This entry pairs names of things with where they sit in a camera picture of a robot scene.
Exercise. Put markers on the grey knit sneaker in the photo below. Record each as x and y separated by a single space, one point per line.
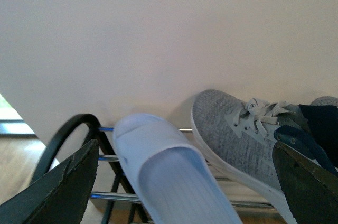
237 137
325 101

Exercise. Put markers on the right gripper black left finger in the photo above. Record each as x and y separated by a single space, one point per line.
59 196

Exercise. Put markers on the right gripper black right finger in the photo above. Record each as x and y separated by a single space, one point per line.
310 190

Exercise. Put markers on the black metal shoe rack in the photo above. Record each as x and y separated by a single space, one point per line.
121 190

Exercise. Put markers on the light blue slide sandal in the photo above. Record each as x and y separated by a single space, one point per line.
169 174

